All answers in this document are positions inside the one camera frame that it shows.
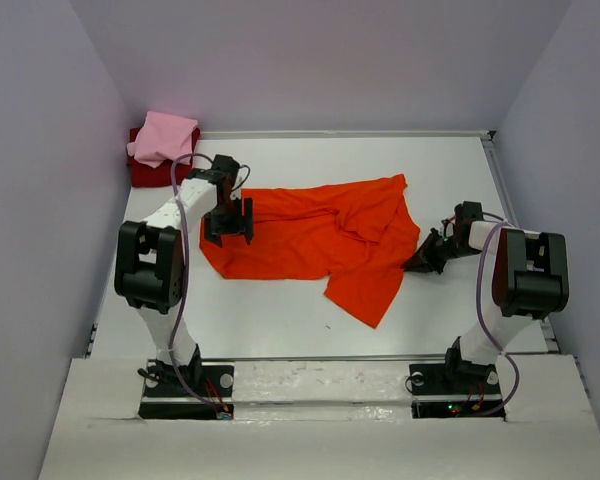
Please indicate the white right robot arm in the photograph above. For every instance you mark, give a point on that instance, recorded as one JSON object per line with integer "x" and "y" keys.
{"x": 522, "y": 278}

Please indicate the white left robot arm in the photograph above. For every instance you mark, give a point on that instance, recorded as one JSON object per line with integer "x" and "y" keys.
{"x": 153, "y": 258}

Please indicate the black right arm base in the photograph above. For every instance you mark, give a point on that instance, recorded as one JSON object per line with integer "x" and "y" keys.
{"x": 455, "y": 395}

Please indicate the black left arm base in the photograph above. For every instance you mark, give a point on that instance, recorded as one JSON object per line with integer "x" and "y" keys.
{"x": 165, "y": 398}

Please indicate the dark red folded t shirt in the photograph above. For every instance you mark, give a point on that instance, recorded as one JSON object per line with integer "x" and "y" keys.
{"x": 144, "y": 176}

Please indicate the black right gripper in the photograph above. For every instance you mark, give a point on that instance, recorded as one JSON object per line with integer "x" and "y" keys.
{"x": 423, "y": 260}

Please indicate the orange t shirt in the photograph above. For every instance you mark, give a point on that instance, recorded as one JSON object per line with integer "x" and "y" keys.
{"x": 354, "y": 235}

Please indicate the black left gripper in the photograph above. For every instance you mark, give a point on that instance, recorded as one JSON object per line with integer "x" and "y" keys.
{"x": 239, "y": 226}

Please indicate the pink folded t shirt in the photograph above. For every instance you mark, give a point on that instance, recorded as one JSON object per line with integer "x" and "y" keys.
{"x": 163, "y": 137}

